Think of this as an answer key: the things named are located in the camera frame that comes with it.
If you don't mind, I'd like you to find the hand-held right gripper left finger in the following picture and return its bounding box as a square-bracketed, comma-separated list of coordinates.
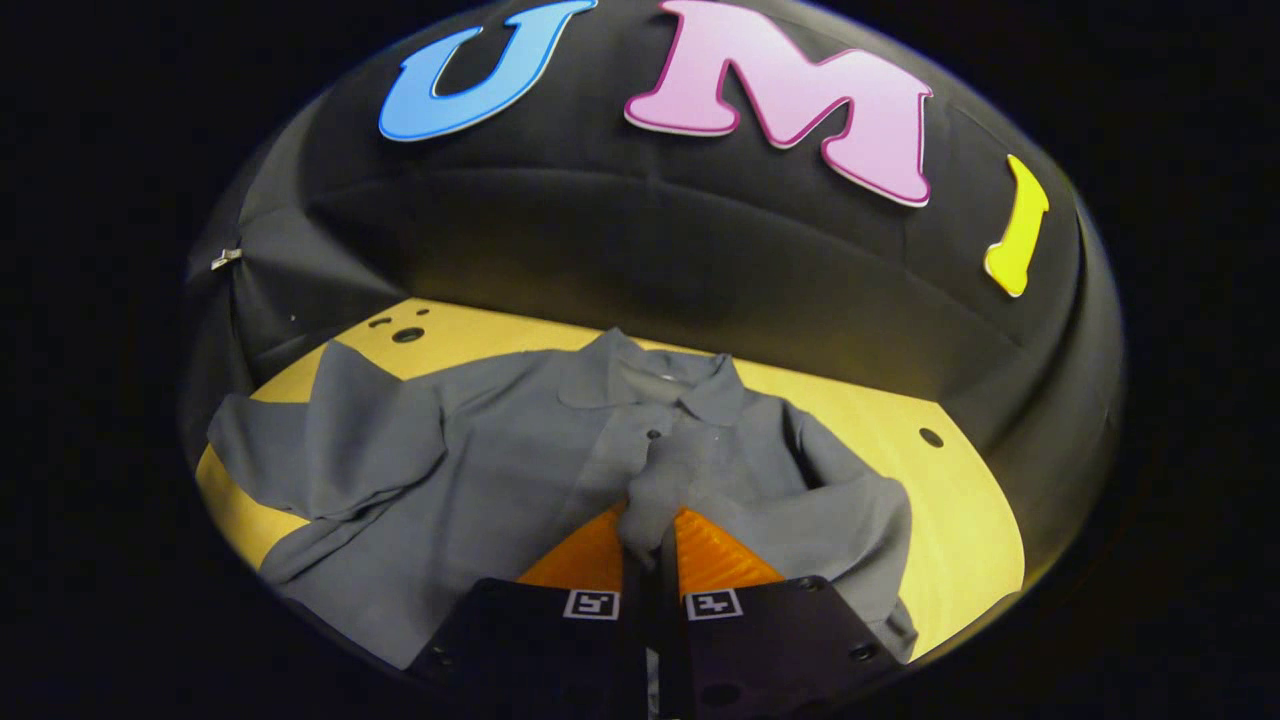
[405, 503, 651, 720]

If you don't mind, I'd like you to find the grey collared button shirt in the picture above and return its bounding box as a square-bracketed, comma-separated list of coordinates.
[207, 327, 919, 671]

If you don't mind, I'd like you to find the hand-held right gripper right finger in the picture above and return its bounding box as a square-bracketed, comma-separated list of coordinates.
[655, 508, 906, 720]

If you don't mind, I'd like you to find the black backdrop cloth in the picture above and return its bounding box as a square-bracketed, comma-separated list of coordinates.
[180, 0, 1126, 601]

